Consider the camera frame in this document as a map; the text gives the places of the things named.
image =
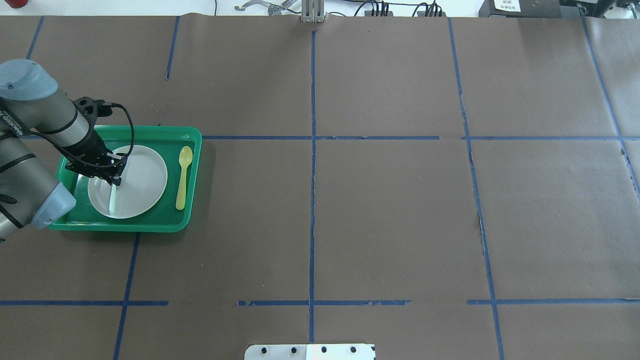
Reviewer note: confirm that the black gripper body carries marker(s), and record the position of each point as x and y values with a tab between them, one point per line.
94	146

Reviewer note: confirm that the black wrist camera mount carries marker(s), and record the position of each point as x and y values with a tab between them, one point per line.
92	109

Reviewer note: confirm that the green plastic tray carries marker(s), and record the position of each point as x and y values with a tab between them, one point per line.
163	217

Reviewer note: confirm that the aluminium frame post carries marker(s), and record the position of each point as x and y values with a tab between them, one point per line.
313	11

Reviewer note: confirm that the white plastic fork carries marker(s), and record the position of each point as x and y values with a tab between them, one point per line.
112	199

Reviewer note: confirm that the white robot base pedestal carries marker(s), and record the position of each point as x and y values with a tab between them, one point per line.
313	351

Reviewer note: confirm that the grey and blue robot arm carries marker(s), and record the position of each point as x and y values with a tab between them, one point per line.
33	105

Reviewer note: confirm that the yellow plastic spoon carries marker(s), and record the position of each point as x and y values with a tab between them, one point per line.
185	159

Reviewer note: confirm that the black box with label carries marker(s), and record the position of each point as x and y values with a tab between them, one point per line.
520	9

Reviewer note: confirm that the white round plate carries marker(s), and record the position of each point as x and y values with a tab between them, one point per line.
144	181

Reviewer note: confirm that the red cylinder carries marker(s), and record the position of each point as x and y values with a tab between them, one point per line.
16	4

